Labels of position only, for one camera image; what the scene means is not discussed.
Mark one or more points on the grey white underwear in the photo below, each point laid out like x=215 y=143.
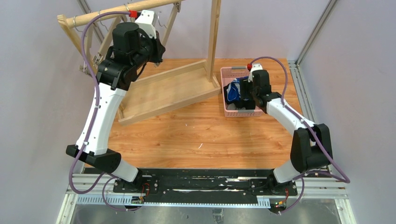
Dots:
x=233 y=108

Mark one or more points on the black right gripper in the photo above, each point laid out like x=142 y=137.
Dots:
x=245 y=95

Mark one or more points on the pink plastic basket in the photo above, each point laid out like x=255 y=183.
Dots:
x=227 y=74

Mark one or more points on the blue underwear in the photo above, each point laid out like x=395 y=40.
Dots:
x=232 y=91

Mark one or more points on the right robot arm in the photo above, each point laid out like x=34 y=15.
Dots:
x=311 y=143

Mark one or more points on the empty beige hanger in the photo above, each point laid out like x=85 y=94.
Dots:
x=87 y=45

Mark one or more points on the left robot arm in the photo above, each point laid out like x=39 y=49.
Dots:
x=134 y=45

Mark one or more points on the beige hanger with blue underwear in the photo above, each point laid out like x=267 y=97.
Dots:
x=166 y=28

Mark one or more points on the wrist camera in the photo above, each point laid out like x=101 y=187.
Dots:
x=252 y=67
x=146 y=22

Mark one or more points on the wooden clothes rack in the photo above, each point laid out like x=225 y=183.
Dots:
x=168 y=90

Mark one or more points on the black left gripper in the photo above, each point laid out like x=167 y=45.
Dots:
x=157 y=49

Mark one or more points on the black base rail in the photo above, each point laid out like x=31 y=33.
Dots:
x=196 y=187

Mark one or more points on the beige hanger with black underwear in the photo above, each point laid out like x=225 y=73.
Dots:
x=127 y=18

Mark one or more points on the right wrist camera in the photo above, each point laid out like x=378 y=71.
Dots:
x=252 y=67

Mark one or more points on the black underwear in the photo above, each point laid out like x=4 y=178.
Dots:
x=249 y=105

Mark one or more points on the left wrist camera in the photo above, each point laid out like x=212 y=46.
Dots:
x=146 y=22

